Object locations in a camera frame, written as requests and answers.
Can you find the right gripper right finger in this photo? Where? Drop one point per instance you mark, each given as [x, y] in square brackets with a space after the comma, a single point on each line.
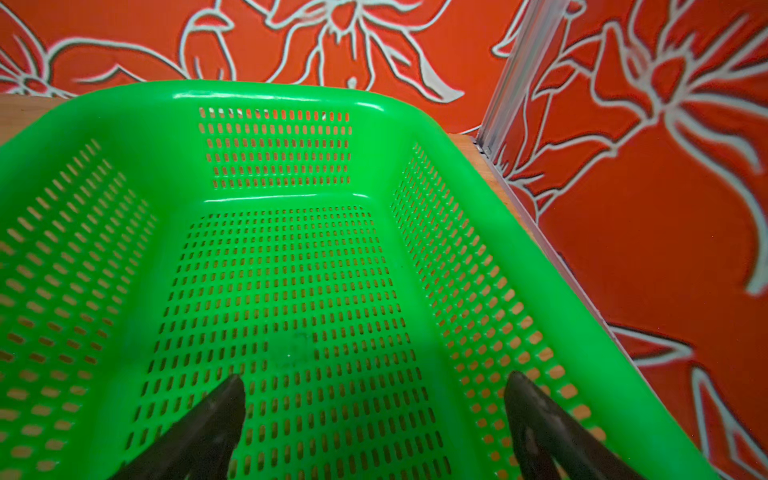
[546, 439]

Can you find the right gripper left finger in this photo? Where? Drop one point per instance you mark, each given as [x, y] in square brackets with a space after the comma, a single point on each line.
[201, 444]

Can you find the green plastic basket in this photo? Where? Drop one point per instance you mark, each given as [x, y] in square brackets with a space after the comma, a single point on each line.
[332, 249]

